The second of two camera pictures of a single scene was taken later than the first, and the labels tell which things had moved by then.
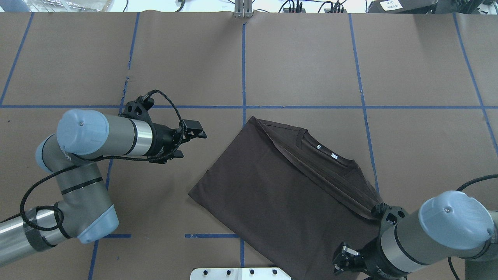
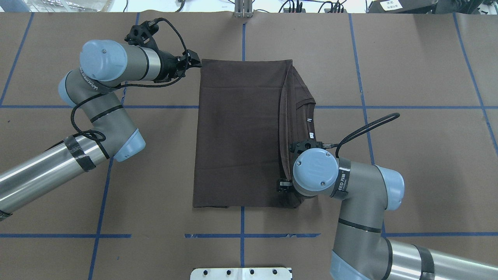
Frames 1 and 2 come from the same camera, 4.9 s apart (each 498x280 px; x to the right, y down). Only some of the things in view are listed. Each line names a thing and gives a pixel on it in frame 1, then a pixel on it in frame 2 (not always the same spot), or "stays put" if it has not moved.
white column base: x=239 y=273 stays put
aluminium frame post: x=243 y=8 stays put
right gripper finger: x=349 y=265 -> x=285 y=186
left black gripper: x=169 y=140 -> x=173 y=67
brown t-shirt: x=291 y=196 -> x=249 y=114
